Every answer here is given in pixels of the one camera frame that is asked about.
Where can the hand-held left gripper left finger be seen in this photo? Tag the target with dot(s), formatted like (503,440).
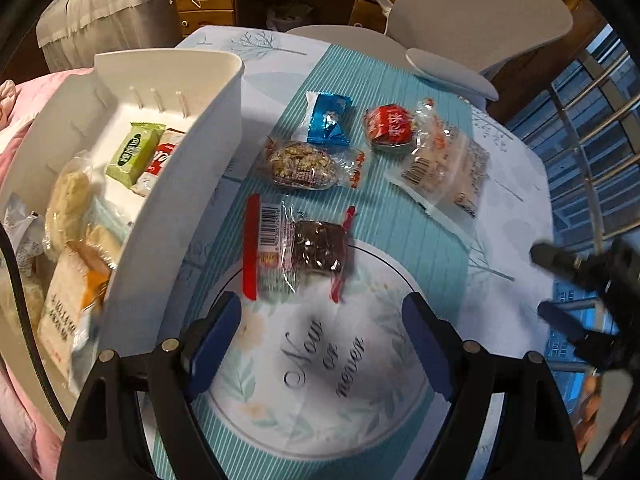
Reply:
(215,340)

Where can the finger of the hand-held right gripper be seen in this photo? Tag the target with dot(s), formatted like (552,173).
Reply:
(560,260)
(562,321)

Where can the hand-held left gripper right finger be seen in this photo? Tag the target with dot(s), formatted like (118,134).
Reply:
(425,340)

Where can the red-edged clear brownie packet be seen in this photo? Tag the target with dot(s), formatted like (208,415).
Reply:
(310,247)

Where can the white orange oat stick packet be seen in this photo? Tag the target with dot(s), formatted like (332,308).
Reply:
(92,280)

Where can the clear pale puffed cake packet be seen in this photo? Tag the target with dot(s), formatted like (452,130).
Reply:
(67,210)
(105,240)

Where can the beige cracker packet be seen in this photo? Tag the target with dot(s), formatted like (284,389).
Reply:
(65,320)

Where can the white plastic basket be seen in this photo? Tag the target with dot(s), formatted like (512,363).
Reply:
(190,160)

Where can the person's right hand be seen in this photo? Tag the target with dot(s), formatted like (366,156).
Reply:
(586,405)

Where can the clear bread packet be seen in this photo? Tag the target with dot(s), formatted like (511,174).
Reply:
(445,165)

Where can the white red snack packet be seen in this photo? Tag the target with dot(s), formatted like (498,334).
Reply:
(160,162)

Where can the clear nut bar packet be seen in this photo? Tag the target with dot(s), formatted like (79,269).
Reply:
(305,165)

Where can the green snack packet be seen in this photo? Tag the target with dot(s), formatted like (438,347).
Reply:
(135,152)

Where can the small red snack packet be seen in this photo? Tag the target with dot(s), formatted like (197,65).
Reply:
(390,125)

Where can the white crinkled snack packet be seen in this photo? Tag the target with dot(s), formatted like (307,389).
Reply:
(20,230)

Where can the blue foil candy packet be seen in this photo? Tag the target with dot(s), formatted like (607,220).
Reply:
(327,120)

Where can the grey office chair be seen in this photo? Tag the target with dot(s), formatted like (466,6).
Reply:
(475,10)

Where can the bed with white lace cover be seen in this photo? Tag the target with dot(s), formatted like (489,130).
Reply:
(100,10)

